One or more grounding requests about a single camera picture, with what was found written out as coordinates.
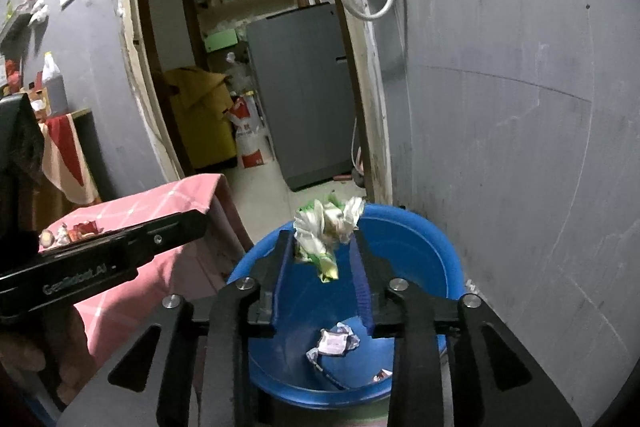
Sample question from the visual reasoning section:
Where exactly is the blue plastic basin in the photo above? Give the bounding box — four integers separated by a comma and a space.
227, 203, 466, 411

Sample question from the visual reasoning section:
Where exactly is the wooden door frame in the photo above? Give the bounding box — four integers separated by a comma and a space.
117, 0, 396, 208

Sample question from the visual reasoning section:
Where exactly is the large cooking oil bottle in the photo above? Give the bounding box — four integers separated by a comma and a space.
41, 52, 70, 117

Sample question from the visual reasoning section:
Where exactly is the light green box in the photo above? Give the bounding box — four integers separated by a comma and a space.
204, 29, 239, 54

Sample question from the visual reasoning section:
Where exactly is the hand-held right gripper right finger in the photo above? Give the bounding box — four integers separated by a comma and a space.
350, 231, 584, 427

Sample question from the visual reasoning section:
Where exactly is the person's left hand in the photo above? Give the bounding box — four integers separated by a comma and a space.
0, 304, 99, 407

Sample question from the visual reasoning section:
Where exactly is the red white sack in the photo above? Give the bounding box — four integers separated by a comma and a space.
228, 91, 274, 169

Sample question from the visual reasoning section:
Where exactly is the orange white striped towel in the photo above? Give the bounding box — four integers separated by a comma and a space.
40, 113, 86, 206

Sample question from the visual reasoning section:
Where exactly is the white plastic bag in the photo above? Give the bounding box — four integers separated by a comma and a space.
25, 0, 50, 28

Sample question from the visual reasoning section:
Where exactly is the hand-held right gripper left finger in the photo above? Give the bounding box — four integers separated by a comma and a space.
57, 229, 296, 427

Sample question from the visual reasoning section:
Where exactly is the grey refrigerator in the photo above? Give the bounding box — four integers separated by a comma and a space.
246, 2, 357, 192

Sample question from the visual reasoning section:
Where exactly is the pink plaid cloth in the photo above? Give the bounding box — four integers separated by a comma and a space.
37, 173, 254, 354

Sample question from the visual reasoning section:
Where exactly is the blue snack wrapper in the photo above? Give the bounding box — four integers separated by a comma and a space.
317, 354, 362, 392

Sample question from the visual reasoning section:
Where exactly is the white paper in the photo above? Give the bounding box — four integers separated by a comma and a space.
306, 321, 362, 366

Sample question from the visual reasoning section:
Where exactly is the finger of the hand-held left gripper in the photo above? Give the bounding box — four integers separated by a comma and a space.
121, 208, 209, 267

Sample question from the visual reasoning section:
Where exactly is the green white wrapper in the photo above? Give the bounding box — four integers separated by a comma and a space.
292, 196, 366, 283

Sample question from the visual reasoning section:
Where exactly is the yellow cardboard box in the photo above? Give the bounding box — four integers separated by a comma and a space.
164, 67, 239, 170

